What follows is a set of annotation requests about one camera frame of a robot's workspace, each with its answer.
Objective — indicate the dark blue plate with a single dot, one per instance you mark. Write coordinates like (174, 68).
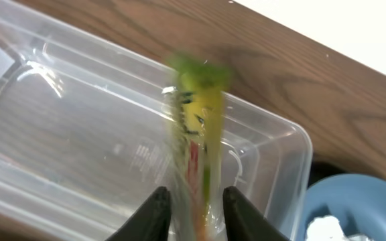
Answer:
(357, 201)

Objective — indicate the white napkin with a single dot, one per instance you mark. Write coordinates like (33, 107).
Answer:
(327, 228)

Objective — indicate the yellow green snack wrapper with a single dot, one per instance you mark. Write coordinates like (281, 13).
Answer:
(197, 103)

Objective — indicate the brown serving tray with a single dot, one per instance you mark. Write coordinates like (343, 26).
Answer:
(322, 170)

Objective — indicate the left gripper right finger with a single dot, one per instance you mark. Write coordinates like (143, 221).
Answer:
(243, 220)

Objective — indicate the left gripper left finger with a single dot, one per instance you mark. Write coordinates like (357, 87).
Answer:
(150, 222)

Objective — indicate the clear plastic waste bin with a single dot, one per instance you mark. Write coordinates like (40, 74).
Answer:
(83, 127)

